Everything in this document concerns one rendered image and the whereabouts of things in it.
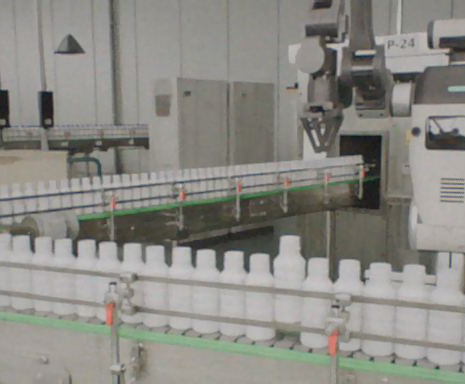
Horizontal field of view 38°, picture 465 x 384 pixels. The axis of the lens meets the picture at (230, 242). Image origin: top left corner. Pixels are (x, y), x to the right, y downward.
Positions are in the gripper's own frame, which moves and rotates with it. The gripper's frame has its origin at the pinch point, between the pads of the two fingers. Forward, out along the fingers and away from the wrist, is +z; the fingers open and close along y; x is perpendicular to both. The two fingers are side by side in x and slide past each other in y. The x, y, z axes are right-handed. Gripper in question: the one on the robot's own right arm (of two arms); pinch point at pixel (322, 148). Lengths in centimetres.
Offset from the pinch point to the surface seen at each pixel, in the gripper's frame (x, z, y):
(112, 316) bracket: -35, 32, 26
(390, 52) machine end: -41, -55, -354
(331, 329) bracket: 9.5, 28.8, 29.5
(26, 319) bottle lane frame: -62, 37, 19
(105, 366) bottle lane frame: -42, 45, 19
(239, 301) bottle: -12.0, 29.2, 16.4
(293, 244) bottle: -1.2, 17.3, 16.0
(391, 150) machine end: -39, 13, -357
